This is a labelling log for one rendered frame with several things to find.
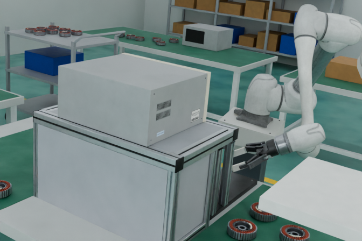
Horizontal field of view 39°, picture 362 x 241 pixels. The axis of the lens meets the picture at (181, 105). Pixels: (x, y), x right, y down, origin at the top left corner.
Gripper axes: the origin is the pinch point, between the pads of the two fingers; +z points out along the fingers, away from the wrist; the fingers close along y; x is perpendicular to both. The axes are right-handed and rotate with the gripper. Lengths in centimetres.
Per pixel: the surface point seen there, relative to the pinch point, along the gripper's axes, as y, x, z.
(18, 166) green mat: -6, 36, 92
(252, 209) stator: -27.2, -9.6, -4.2
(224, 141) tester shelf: -30.7, 24.9, -5.9
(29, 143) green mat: 22, 36, 98
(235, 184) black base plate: -2.8, -10.0, 3.1
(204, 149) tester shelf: -44, 30, -1
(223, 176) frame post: -22.9, 6.4, 2.1
